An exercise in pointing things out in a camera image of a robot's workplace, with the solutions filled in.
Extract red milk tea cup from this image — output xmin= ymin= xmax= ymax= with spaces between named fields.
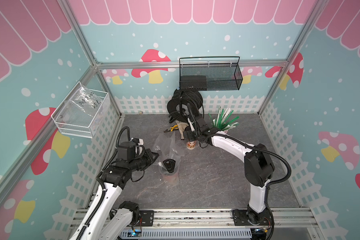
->
xmin=187 ymin=140 xmax=197 ymax=150
xmin=159 ymin=159 xmax=179 ymax=186

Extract clear plastic carrier bag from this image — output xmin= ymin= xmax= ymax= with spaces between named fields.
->
xmin=153 ymin=133 xmax=185 ymax=188

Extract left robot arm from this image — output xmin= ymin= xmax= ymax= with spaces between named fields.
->
xmin=71 ymin=141 xmax=160 ymax=240

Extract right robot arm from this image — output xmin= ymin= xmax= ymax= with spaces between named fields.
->
xmin=184 ymin=116 xmax=292 ymax=226

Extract bundle of green white straws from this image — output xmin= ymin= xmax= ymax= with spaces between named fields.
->
xmin=208 ymin=106 xmax=240 ymax=132

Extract black box in basket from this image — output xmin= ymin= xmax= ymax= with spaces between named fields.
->
xmin=179 ymin=76 xmax=207 ymax=91

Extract clear bag in white basket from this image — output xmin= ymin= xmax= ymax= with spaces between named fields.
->
xmin=65 ymin=87 xmax=103 ymax=122

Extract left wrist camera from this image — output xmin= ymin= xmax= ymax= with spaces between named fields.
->
xmin=118 ymin=138 xmax=145 ymax=161

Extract yellow handled pliers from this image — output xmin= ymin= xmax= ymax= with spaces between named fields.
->
xmin=164 ymin=125 xmax=179 ymax=133

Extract black cable reel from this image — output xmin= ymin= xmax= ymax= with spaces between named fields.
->
xmin=167 ymin=90 xmax=204 ymax=124

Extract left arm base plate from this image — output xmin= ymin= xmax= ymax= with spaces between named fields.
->
xmin=131 ymin=210 xmax=155 ymax=227

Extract black wire mesh basket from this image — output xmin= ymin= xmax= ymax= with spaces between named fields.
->
xmin=179 ymin=56 xmax=243 ymax=91

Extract white wire basket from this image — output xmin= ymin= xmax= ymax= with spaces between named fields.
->
xmin=51 ymin=82 xmax=111 ymax=139

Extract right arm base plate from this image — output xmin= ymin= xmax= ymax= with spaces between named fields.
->
xmin=232 ymin=209 xmax=274 ymax=227

